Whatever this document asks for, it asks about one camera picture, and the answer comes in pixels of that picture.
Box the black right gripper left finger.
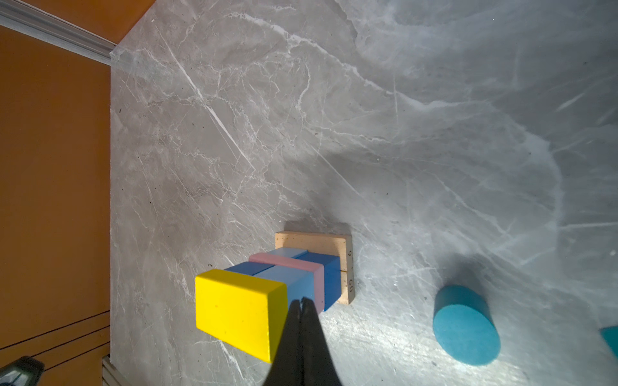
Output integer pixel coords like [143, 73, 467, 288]
[263, 300, 303, 386]

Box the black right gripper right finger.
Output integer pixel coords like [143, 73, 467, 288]
[301, 298, 342, 386]

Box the yellow wood block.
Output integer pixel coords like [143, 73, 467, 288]
[195, 269, 288, 363]

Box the pink wood block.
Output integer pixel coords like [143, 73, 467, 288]
[249, 253, 325, 313]

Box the dark blue wood cube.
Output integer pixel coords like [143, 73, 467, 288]
[297, 252, 342, 311]

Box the light blue wood cube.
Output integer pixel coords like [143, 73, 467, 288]
[269, 247, 308, 259]

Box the natural wood block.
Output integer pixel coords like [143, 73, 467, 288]
[275, 231, 356, 305]

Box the teal wood cylinder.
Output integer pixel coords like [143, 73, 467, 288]
[433, 286, 501, 366]

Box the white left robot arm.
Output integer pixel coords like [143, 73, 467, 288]
[0, 355, 44, 386]

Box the teal wood block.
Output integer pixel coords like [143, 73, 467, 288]
[600, 326, 618, 358]

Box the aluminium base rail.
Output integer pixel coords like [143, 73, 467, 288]
[101, 355, 130, 386]

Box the aluminium corner post left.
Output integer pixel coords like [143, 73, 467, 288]
[1, 0, 116, 66]

